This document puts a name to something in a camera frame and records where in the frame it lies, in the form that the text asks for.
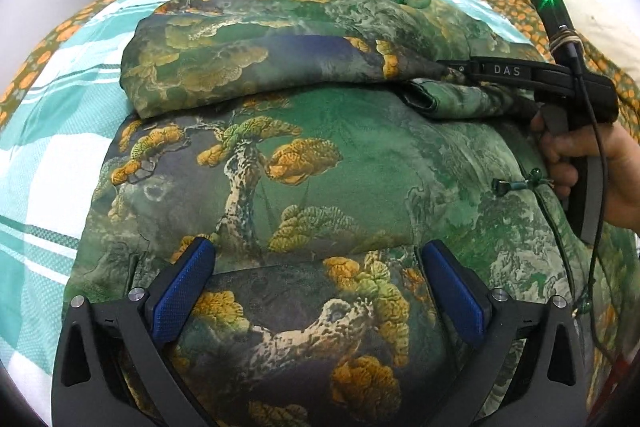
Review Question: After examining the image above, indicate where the person's right hand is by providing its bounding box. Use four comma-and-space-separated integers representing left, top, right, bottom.
530, 111, 640, 235

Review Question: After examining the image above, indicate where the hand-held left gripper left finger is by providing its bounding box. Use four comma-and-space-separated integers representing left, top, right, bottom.
50, 236, 221, 427

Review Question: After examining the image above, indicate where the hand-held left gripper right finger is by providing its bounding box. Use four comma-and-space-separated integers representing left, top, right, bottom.
416, 239, 588, 427

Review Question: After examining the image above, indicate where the black cable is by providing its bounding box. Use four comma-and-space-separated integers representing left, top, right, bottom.
567, 38, 627, 374

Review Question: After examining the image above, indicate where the teal white plaid blanket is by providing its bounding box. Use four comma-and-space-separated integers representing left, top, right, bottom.
0, 0, 532, 413

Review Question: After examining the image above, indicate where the cream pillow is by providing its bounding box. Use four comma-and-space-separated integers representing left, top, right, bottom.
500, 0, 640, 74

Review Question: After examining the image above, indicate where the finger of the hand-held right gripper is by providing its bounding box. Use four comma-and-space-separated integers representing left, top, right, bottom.
438, 58, 543, 90

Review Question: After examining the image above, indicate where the green landscape print padded jacket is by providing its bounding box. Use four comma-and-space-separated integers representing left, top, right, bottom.
89, 0, 639, 427

